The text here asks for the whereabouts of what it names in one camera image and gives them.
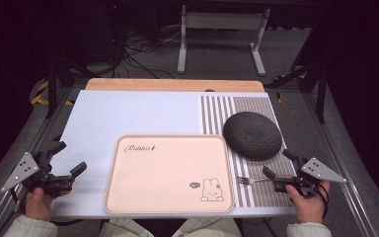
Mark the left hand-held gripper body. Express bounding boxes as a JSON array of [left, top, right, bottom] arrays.
[[0, 149, 75, 198]]

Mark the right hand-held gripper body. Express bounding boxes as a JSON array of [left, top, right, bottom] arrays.
[[271, 156, 347, 200]]

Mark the silver metal fork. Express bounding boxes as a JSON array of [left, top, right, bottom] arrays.
[[236, 176, 274, 187]]

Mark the person's left hand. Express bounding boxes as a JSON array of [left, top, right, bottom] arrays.
[[24, 187, 72, 222]]

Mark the person's right hand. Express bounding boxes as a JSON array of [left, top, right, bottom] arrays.
[[284, 180, 331, 225]]

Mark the striped grey placemat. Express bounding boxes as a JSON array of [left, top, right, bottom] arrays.
[[199, 95, 295, 208]]

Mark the black tripod stand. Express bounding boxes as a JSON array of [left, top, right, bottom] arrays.
[[265, 62, 329, 124], [43, 58, 90, 119]]

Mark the yellow black floor tape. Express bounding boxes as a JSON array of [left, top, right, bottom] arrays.
[[29, 80, 75, 107]]

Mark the white board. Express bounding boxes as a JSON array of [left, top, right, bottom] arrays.
[[50, 90, 297, 220]]

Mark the person's left leg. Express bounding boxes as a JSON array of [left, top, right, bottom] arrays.
[[98, 218, 156, 237]]

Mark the person's leg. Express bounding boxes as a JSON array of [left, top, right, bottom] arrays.
[[98, 218, 156, 237], [172, 217, 245, 237]]

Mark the person's right leg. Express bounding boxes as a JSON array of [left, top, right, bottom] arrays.
[[172, 217, 245, 237]]

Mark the pink tray with rabbit print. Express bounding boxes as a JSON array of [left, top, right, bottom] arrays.
[[103, 133, 236, 215]]

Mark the grey metal stand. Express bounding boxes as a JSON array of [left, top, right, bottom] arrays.
[[177, 4, 271, 77]]

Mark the aluminium frame rail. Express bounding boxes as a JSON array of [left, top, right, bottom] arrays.
[[300, 92, 379, 237], [0, 88, 80, 237]]

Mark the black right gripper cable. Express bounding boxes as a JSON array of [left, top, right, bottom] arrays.
[[317, 182, 331, 220]]

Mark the tangle of black cables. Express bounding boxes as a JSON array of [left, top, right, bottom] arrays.
[[112, 26, 182, 80]]

